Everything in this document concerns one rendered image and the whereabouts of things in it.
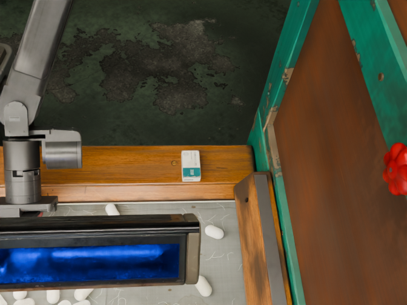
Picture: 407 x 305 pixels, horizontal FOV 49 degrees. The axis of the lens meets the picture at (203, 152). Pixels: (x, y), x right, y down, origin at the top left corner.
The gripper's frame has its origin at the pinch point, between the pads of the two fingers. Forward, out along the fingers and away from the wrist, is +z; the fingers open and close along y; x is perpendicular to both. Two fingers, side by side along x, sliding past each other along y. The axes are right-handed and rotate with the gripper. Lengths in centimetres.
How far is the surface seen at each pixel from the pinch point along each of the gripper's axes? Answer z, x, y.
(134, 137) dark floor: -10, 107, 14
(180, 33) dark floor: -57, 145, 35
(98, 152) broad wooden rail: -15.7, 12.3, 11.2
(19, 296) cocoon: 5.9, -4.7, -0.1
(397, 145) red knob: -23, -44, 41
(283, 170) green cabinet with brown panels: -14.3, -4.1, 44.1
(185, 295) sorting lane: 7.6, -3.5, 27.3
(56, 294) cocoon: 5.9, -4.6, 5.9
